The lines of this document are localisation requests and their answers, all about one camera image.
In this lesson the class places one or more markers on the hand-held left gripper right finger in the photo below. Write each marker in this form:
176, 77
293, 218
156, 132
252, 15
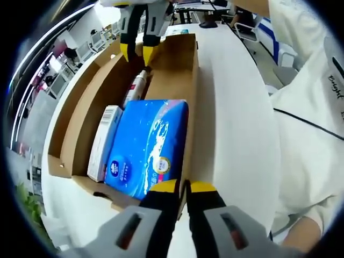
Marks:
233, 231

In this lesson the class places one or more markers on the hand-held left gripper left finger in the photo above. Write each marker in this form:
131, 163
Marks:
129, 231

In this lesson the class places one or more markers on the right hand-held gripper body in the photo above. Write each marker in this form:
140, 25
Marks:
121, 2

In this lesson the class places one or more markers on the brown cardboard shoe box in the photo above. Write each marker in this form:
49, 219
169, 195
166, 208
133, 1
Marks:
172, 80

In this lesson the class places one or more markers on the white pink bottle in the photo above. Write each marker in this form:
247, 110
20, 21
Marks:
135, 88

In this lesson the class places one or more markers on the white medicine carton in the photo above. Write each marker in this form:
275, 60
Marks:
103, 145

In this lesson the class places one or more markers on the blue soft tissue pack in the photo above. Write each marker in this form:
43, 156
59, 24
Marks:
139, 139

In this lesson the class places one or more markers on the black rounded object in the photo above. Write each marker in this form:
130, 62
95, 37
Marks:
208, 25

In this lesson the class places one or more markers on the white swivel armchair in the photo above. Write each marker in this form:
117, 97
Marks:
247, 32

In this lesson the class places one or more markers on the person's white shirt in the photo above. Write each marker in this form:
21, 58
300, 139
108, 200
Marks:
303, 166

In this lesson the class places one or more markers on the green potted plant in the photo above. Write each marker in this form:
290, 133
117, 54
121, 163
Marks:
32, 212

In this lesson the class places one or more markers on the blue white panel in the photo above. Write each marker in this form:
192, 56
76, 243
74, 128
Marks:
279, 45

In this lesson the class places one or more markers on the black frame desk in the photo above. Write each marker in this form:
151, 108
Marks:
201, 9

